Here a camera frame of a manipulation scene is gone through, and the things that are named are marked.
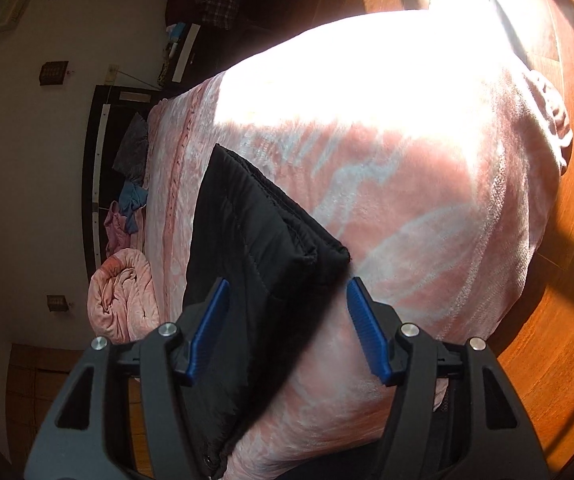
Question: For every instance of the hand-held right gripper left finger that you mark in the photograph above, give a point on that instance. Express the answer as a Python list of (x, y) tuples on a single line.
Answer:
[(206, 332)]

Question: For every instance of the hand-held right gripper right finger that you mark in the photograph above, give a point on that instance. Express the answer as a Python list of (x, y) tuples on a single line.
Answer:
[(367, 332)]

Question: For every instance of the black pants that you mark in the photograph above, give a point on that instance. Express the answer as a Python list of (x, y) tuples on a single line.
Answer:
[(257, 240)]

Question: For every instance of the rolled pink blanket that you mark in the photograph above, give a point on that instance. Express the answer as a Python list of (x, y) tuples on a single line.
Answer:
[(122, 295)]

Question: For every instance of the pink cloth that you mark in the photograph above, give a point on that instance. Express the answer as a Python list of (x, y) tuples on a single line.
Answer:
[(114, 232)]

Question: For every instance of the pink patterned blanket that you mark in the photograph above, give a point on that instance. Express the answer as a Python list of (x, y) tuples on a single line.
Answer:
[(392, 185)]

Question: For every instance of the blue cloth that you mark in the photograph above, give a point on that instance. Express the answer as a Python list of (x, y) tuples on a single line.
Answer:
[(131, 200)]

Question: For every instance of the grey cloth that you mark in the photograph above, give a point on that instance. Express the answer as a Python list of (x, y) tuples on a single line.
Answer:
[(132, 150)]

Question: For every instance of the dark bed headboard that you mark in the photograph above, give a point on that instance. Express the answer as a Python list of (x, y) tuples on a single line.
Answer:
[(91, 160)]

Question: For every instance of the yellow patterned cloth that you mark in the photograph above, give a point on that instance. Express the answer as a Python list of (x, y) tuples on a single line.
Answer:
[(164, 71)]

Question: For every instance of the white shelf board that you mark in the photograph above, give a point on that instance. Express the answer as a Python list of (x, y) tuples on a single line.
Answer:
[(185, 52)]

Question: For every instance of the pink pillow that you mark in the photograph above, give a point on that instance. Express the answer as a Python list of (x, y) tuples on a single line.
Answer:
[(554, 110)]

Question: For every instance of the maroon cloth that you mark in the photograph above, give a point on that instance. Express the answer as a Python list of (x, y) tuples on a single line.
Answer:
[(179, 2)]

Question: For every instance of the brown wall switch panel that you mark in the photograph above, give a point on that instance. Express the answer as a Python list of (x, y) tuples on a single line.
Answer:
[(53, 73), (57, 303)]

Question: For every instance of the cream wall socket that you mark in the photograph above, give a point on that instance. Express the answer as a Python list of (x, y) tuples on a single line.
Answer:
[(112, 75)]

